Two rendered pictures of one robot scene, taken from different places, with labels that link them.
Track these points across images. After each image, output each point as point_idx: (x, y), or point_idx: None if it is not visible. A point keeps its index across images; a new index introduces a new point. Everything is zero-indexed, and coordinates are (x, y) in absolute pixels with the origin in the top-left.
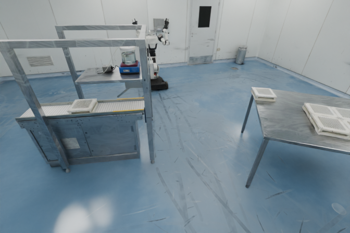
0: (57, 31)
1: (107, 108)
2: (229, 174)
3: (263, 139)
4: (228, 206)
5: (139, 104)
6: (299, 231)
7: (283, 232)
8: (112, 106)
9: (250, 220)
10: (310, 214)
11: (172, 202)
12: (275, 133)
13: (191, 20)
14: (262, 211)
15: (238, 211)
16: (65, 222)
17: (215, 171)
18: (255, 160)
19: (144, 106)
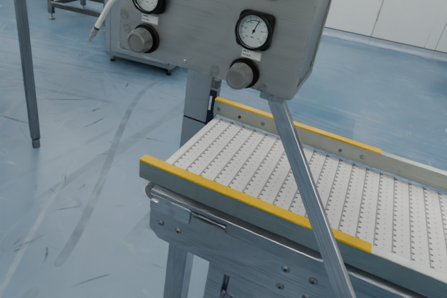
0: None
1: (426, 222)
2: (26, 172)
3: None
4: (108, 149)
5: (203, 157)
6: (65, 100)
7: (82, 108)
8: (396, 226)
9: (101, 129)
10: (21, 95)
11: None
12: None
13: None
14: (72, 124)
15: (103, 140)
16: None
17: (42, 192)
18: (28, 64)
19: (186, 143)
